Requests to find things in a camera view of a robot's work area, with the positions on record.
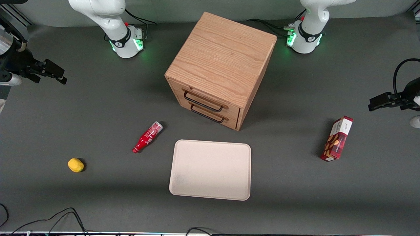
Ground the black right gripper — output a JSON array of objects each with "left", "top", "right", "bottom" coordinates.
[{"left": 3, "top": 49, "right": 68, "bottom": 85}]

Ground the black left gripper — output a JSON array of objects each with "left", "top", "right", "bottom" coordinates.
[{"left": 368, "top": 77, "right": 420, "bottom": 112}]

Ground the beige rectangular tray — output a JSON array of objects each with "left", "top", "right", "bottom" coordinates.
[{"left": 169, "top": 139, "right": 252, "bottom": 201}]

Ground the red almond snack box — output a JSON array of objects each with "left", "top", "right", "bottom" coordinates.
[{"left": 320, "top": 115, "right": 354, "bottom": 162}]

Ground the yellow lemon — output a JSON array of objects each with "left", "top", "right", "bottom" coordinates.
[{"left": 68, "top": 158, "right": 85, "bottom": 173}]

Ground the wooden two-drawer cabinet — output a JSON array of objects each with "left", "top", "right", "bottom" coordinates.
[{"left": 164, "top": 12, "right": 277, "bottom": 131}]

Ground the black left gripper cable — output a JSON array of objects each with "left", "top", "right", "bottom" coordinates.
[{"left": 393, "top": 58, "right": 420, "bottom": 99}]

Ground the aluminium frame bar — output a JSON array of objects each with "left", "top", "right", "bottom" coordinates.
[{"left": 0, "top": 4, "right": 34, "bottom": 29}]

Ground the black right arm base cable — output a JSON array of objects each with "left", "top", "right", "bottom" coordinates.
[{"left": 124, "top": 9, "right": 158, "bottom": 40}]

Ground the black arm base cable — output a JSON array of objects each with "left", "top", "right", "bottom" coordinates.
[
  {"left": 247, "top": 9, "right": 307, "bottom": 38},
  {"left": 124, "top": 9, "right": 158, "bottom": 40}
]

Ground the black left arm base cable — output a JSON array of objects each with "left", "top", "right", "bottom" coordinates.
[{"left": 247, "top": 9, "right": 307, "bottom": 38}]

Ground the black looped table-edge cable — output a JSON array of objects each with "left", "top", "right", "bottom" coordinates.
[{"left": 0, "top": 203, "right": 91, "bottom": 236}]

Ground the black metal drawer handle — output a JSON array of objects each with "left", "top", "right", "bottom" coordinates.
[
  {"left": 183, "top": 90, "right": 224, "bottom": 113},
  {"left": 190, "top": 104, "right": 225, "bottom": 124}
]

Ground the short black table-edge cable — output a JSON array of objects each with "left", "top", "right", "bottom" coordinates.
[{"left": 185, "top": 227, "right": 215, "bottom": 236}]

